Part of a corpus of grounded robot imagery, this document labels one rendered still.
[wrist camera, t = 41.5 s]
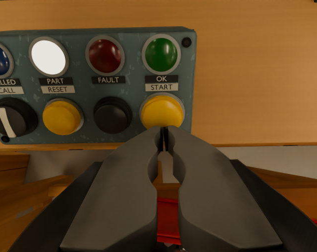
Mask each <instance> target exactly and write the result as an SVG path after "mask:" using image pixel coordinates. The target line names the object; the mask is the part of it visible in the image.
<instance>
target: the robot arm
mask: <svg viewBox="0 0 317 252"><path fill-rule="evenodd" d="M164 144H165V151H166V152H168V153H169V154H170V155H171V156H172V157H173V176H174V177H175V178H176V179H177V180H178V181H179V183H180V185H181V186H180V187H179V190H178V211H177V222H178V229H179V237H180V243H181V245H182V247H183V248H184V249H185V250H186V251H187V252H317V225H316V224H315V223H314V222H313V221H312V220H311V219H310V218H309V217H308V216H307V215H306V214H305V213H304V212H303V211H301V210H300V209H299V208H298V207H297V206H296V205H295V204H293V203H292V202H291V201H290V200H288V199H287V198H286V197H285V196H283V195H282V194H281V193H280V192H278V191H277V190H276V189H275V188H273V187H272V186H271V185H269V184H268V183H267V182H266V181H264V180H263V179H262V178H261V177H259V176H258V175H257V174H256V173H254V172H253V171H252V170H251V169H249V168H248V167H247V166H246V165H244V164H243V163H242V162H241V161H239V160H238V159H229V158H228V157H227V156H226V155H224V154H223V153H222V152H221V151H219V150H218V149H217V148H215V147H214V146H212V145H211V144H209V143H208V142H206V141H204V140H202V139H200V138H198V137H196V136H194V135H192V134H190V133H188V132H186V131H184V130H182V129H180V128H178V127H176V126H174V125H169V126H166V127H160V126H158V125H155V126H153V127H151V128H149V129H147V130H146V131H144V132H142V133H140V134H139V135H137V136H135V137H133V138H132V139H130V140H128V141H126V142H125V143H123V144H122V145H120V146H119V147H118V148H116V149H115V150H114V151H113V152H111V153H110V154H109V155H108V156H107V157H106V158H105V159H104V160H103V161H102V162H97V161H95V162H94V163H93V164H92V165H91V166H90V167H88V168H87V169H86V170H85V171H84V172H83V173H82V174H81V175H80V176H79V177H78V178H76V179H75V180H74V181H73V182H72V183H71V184H70V185H69V186H68V187H67V188H66V189H64V190H63V191H62V192H61V193H60V194H59V195H58V196H57V197H56V198H55V199H54V200H52V201H51V202H50V203H49V204H48V205H47V206H46V207H45V208H44V209H43V210H42V211H41V212H40V213H39V214H38V215H37V216H36V217H35V218H34V219H33V220H32V221H31V222H30V223H29V225H28V226H27V227H26V228H25V229H24V230H23V232H22V233H21V234H20V235H19V237H18V238H17V239H16V240H15V242H14V243H13V244H12V246H11V247H10V248H9V250H8V251H7V252H152V251H153V250H154V249H155V247H156V245H157V237H158V202H157V190H156V188H155V187H154V186H153V184H152V183H153V181H154V180H155V179H156V178H157V176H158V155H159V154H160V153H161V152H163V146H164Z"/></svg>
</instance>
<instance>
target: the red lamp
mask: <svg viewBox="0 0 317 252"><path fill-rule="evenodd" d="M88 57H89V61H90V63H91V64H92V66H93V67H94V68H95V69H96V70H98V71H100V72H102V73H111V72H114V71H115V70H116V69H117V68H118V67H119V66H120V63H121V53H120V50H119V49H118V47H117V46H116V45H115V44H114V43H113V42H111V41H109V40H106V39H99V40H96V41H95V42H94V43H93V44H92V45H91V46H90V48H89V51H88Z"/></svg>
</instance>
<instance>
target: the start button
mask: <svg viewBox="0 0 317 252"><path fill-rule="evenodd" d="M141 119H142V123H143V125H144V126H145V127H146V128H147V129H149V128H151V127H153V126H160V127H167V126H171V125H172V126H176V127H178V128H179V126H180V125H181V123H182V121H183V110H182V107H181V105H180V104H179V103H178V102H177V101H176V100H175V99H174V98H172V97H170V96H166V95H158V96H155V97H153V98H151V99H149V100H148V101H147V102H146V103H145V105H144V106H143V109H142V113H141Z"/></svg>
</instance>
